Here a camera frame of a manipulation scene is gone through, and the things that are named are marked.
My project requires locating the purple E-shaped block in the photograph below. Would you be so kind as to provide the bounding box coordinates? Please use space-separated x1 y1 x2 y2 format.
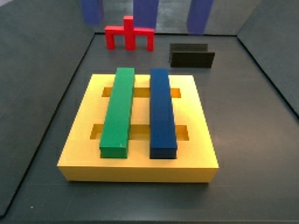
80 0 213 35

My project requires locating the yellow slotted board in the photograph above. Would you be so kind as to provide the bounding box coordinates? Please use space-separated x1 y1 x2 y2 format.
57 74 219 183

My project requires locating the blue long bar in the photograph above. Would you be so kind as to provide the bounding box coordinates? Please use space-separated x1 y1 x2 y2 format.
149 68 177 159

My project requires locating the green long bar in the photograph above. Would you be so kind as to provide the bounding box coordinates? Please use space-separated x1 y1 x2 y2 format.
99 67 135 158

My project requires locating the red E-shaped block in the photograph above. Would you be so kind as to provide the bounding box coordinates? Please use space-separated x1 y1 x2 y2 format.
104 16 155 52

